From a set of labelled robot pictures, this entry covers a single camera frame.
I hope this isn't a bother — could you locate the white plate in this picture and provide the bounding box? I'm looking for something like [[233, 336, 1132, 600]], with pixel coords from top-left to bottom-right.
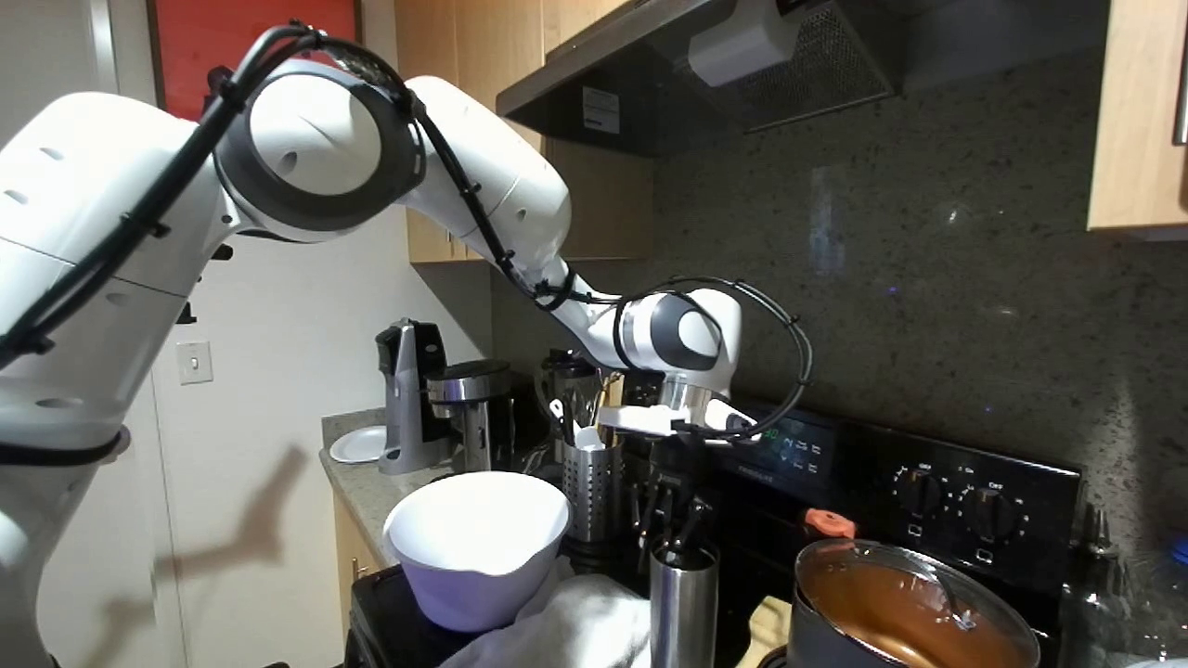
[[327, 421, 395, 472]]

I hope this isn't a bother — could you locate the perforated metal utensil holder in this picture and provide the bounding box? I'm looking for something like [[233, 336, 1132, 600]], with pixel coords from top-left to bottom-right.
[[561, 431, 629, 554]]

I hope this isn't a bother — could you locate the light wood base cabinet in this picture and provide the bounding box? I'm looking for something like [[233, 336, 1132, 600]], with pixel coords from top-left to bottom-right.
[[327, 488, 389, 627]]

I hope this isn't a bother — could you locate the dark range hood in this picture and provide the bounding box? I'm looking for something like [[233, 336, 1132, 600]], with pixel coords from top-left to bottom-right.
[[495, 0, 906, 159]]

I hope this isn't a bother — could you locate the black electric stove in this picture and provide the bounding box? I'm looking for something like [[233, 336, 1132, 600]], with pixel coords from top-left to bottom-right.
[[345, 400, 1088, 668]]

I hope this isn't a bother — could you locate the wooden spoon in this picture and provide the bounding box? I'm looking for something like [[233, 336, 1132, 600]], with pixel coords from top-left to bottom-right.
[[597, 367, 629, 439]]

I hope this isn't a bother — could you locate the light wood wall cabinet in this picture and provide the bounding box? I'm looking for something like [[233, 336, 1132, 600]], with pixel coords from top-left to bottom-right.
[[1085, 0, 1188, 238], [395, 0, 660, 271]]

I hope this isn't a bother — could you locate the white cloth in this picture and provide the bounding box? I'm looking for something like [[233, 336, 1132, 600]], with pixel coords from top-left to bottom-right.
[[439, 571, 656, 668]]

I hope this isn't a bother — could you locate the silver metal flask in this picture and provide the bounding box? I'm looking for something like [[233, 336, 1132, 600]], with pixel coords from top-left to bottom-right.
[[646, 543, 724, 668]]

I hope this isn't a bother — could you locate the wooden spatula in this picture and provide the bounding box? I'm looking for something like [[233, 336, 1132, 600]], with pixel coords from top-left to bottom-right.
[[734, 591, 796, 668]]

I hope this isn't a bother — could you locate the large white mixing bowl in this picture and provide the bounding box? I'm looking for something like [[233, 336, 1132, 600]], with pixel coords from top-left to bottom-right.
[[379, 467, 573, 639]]

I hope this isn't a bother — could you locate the white box under hood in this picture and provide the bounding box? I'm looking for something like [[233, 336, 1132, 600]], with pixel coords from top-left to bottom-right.
[[683, 0, 801, 89]]

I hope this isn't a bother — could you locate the silver black coffee maker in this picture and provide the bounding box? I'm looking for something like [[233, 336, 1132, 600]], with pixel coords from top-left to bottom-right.
[[373, 316, 453, 480]]

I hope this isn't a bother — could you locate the white light switch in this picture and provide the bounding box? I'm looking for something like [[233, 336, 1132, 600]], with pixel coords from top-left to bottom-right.
[[175, 336, 215, 384]]

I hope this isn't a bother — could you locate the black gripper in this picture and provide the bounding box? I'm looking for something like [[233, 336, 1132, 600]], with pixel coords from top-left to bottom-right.
[[629, 439, 722, 560]]

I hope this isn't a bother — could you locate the dark glass bottle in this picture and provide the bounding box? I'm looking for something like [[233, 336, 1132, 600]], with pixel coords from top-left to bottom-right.
[[1061, 503, 1125, 668]]

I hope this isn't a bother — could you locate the red wall panel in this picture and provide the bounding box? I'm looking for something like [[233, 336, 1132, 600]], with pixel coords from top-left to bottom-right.
[[144, 0, 364, 121]]

